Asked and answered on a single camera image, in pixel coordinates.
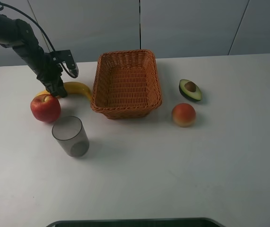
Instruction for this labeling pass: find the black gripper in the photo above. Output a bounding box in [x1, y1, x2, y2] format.
[36, 50, 78, 98]

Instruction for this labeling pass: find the yellow banana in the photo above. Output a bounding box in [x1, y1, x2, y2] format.
[35, 82, 92, 101]

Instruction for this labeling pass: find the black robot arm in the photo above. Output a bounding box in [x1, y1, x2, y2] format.
[0, 2, 78, 97]

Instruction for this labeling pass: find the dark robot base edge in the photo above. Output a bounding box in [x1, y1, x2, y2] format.
[48, 218, 223, 227]

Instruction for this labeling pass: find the brown wicker basket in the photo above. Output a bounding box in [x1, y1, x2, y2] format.
[91, 50, 162, 119]

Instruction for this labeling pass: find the red apple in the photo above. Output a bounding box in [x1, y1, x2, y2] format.
[30, 94, 61, 123]

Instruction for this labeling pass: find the grey translucent plastic cup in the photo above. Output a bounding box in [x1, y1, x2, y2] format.
[52, 116, 89, 158]

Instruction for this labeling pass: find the orange red peach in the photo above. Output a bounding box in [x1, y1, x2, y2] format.
[172, 103, 196, 127]

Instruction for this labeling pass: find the halved avocado with pit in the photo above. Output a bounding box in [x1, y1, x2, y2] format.
[179, 79, 202, 102]

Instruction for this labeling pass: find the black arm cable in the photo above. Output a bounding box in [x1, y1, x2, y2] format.
[0, 0, 57, 65]

